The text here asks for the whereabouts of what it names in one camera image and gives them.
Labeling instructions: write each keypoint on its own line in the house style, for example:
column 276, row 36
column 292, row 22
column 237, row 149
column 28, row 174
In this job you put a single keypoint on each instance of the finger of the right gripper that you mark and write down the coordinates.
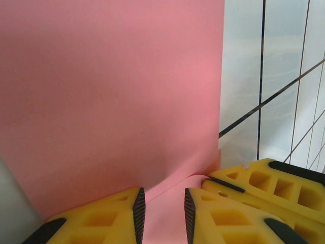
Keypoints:
column 299, row 216
column 279, row 183

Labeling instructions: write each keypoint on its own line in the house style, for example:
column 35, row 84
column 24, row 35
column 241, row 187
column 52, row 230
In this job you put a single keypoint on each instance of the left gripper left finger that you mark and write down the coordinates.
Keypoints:
column 114, row 203

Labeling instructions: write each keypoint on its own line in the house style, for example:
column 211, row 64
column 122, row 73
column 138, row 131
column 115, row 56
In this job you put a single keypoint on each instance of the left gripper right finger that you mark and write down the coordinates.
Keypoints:
column 228, row 223

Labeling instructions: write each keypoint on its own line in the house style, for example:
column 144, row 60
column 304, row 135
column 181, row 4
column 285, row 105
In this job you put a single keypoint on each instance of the pink cloth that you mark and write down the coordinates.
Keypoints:
column 101, row 76

